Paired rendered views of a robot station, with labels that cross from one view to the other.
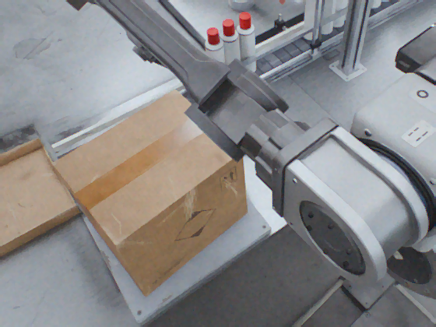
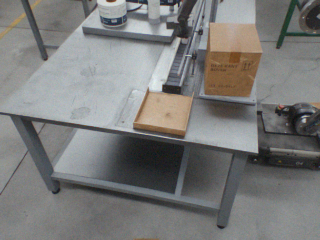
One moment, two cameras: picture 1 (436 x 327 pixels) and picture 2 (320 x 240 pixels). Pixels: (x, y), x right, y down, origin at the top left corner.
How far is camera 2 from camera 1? 142 cm
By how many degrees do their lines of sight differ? 30
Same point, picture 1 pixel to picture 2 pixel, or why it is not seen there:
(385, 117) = not seen: outside the picture
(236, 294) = (208, 152)
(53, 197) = (177, 99)
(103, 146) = (216, 41)
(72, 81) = (125, 72)
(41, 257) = (201, 112)
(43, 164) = (158, 94)
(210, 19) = (151, 29)
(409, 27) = not seen: hidden behind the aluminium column
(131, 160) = (231, 39)
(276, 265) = not seen: hidden behind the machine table
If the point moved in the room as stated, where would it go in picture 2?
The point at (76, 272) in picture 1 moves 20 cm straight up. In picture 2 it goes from (218, 108) to (224, 77)
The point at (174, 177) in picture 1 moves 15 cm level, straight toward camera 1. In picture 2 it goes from (249, 35) to (280, 42)
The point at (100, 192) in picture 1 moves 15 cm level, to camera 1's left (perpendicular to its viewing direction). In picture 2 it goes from (237, 47) to (217, 60)
